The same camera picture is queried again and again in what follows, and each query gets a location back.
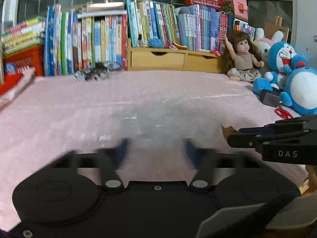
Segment grey black small device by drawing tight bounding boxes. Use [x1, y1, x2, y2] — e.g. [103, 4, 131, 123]
[260, 89, 281, 108]

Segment upright book row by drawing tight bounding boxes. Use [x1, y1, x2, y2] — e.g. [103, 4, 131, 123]
[44, 2, 128, 76]
[125, 0, 228, 56]

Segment red scissors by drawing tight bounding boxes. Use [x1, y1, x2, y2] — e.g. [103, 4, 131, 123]
[274, 106, 293, 119]

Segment pink toy house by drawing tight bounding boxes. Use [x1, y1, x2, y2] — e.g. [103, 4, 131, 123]
[222, 0, 249, 23]

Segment round blue white plush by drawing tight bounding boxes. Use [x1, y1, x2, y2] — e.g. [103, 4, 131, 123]
[280, 67, 317, 115]

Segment blue Doraemon plush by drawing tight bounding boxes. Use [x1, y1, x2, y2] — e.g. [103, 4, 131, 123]
[253, 41, 308, 95]

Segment brown-haired doll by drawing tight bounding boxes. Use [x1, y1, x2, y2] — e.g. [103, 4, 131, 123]
[223, 30, 264, 83]

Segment person's right hand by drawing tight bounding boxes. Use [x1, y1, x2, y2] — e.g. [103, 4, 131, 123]
[303, 165, 317, 195]

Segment blue yarn ball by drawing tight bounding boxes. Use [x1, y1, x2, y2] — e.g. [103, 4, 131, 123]
[148, 38, 164, 49]

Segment red tray box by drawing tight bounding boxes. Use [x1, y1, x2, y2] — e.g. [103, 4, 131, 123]
[0, 73, 23, 96]

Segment clear plastic bag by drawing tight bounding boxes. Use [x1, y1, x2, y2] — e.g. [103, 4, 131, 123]
[98, 100, 223, 151]

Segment red plastic basket left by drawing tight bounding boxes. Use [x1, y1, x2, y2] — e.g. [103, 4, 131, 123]
[3, 45, 44, 76]

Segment brown wrapper scrap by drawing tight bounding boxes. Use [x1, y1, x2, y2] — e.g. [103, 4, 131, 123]
[221, 125, 238, 141]

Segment middle upright book row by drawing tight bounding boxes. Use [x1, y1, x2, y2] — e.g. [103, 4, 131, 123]
[44, 2, 128, 76]

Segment right upright book row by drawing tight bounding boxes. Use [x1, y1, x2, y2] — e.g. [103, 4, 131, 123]
[125, 0, 228, 56]

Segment pink white bunny plush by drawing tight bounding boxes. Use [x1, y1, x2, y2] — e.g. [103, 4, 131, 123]
[254, 28, 284, 76]

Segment stack of flat books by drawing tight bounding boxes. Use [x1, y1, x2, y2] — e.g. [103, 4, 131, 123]
[1, 16, 46, 56]

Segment wooden drawer organizer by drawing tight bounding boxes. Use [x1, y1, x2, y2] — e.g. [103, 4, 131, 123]
[127, 39, 226, 74]

